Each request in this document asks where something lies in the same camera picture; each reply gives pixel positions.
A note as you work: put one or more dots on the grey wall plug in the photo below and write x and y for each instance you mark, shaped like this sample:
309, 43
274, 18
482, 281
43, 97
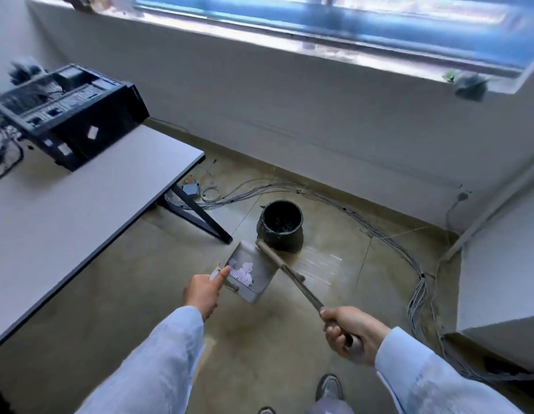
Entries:
463, 196

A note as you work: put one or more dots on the green packet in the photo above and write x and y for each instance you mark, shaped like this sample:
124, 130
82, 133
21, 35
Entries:
449, 76

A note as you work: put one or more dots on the grey broom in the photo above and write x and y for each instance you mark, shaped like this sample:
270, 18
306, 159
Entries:
271, 254

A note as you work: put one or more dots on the blue cloth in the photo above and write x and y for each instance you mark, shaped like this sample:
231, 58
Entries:
470, 88

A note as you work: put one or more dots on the person's right leg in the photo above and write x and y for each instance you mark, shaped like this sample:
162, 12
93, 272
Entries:
331, 407

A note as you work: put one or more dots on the black computer tower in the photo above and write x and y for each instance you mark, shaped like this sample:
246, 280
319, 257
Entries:
98, 125

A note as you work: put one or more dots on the black waste bin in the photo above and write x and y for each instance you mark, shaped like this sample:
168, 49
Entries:
280, 241

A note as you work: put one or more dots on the person's left forearm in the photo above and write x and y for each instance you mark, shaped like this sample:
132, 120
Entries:
155, 370

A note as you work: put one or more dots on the person's right shoe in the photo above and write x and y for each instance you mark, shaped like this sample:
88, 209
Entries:
329, 388

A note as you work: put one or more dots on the white table black legs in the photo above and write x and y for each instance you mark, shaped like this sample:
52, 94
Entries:
77, 211

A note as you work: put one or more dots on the person's right forearm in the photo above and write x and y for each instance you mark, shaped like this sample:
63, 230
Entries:
431, 383

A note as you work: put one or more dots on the blue junction box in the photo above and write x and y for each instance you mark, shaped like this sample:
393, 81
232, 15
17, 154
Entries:
190, 188

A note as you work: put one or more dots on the white cabinet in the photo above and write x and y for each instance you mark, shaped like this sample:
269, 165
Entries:
500, 275

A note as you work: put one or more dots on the person's left shoe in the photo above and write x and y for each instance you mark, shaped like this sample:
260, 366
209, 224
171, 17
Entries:
267, 410

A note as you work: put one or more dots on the person's left hand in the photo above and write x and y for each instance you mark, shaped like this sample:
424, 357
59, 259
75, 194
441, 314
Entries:
202, 293

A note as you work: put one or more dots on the window with blue blinds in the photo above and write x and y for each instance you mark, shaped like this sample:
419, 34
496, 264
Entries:
293, 17

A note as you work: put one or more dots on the pink paper scraps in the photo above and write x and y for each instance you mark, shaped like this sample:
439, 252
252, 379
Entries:
245, 271

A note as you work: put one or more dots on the person's shoe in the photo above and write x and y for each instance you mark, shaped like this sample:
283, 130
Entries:
267, 410
329, 388

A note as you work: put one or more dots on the person's right hand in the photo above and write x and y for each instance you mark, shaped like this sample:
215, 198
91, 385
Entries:
357, 332

